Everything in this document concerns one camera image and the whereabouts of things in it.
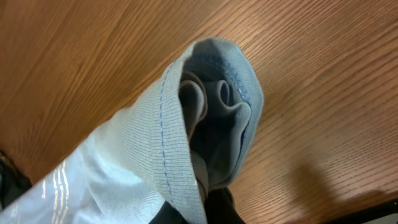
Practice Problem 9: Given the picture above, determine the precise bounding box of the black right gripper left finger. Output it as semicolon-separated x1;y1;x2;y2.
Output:
149;202;188;224

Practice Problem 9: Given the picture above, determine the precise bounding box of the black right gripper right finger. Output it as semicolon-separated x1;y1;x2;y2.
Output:
205;187;245;224

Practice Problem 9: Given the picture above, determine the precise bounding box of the light blue printed t-shirt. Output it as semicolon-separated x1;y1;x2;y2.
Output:
1;38;264;223

